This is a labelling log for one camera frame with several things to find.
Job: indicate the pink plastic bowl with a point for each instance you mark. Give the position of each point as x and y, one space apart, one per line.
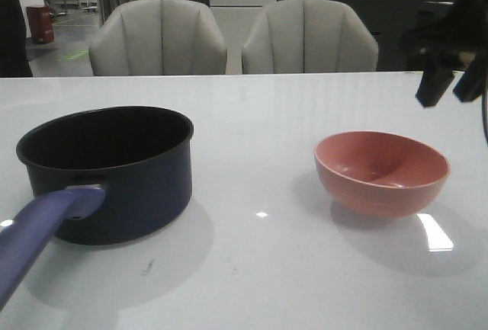
380 174

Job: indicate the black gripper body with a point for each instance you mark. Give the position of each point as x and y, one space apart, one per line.
462 30

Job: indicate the dark sideboard cabinet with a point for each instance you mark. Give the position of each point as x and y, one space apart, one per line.
387 20

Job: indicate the person in dark clothes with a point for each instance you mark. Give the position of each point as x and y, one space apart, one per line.
14 63

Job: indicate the right grey upholstered chair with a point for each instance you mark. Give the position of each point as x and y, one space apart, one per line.
308 36

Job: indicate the dark blue saucepan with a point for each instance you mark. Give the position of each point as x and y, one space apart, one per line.
98 177

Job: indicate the red bin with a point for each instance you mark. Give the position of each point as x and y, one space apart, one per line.
40 24

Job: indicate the grey upholstered chair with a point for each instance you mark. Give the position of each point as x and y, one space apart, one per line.
308 36
159 37

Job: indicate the left grey upholstered chair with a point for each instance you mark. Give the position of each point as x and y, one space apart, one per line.
159 37

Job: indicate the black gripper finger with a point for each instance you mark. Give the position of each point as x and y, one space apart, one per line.
472 83
434 82

